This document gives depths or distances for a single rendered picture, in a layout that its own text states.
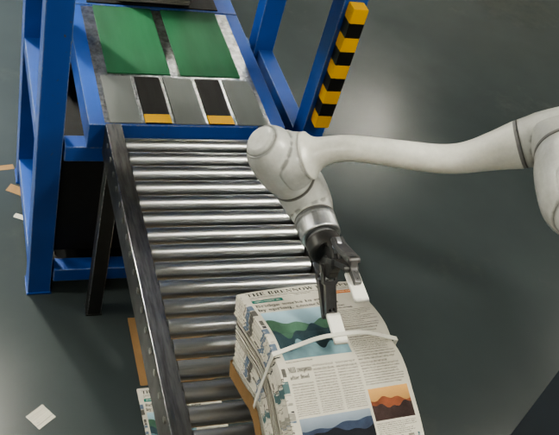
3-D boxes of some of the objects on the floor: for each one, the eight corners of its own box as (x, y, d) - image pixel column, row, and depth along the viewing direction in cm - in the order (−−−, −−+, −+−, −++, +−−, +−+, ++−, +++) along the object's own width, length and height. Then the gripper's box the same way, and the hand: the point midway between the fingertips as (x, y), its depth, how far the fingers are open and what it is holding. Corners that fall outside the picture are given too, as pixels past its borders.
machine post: (238, 182, 383) (334, -167, 282) (219, 182, 380) (309, -170, 279) (234, 169, 389) (325, -177, 287) (215, 169, 386) (301, -181, 284)
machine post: (38, 183, 353) (64, -208, 251) (15, 184, 349) (33, -213, 248) (36, 169, 358) (61, -219, 257) (15, 169, 355) (30, -224, 253)
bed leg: (102, 315, 311) (123, 175, 266) (85, 316, 309) (104, 175, 264) (100, 303, 315) (121, 163, 270) (84, 304, 313) (102, 163, 268)
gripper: (354, 198, 175) (389, 283, 161) (323, 273, 193) (351, 355, 179) (320, 200, 172) (353, 286, 159) (292, 275, 190) (318, 358, 177)
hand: (350, 317), depth 170 cm, fingers open, 14 cm apart
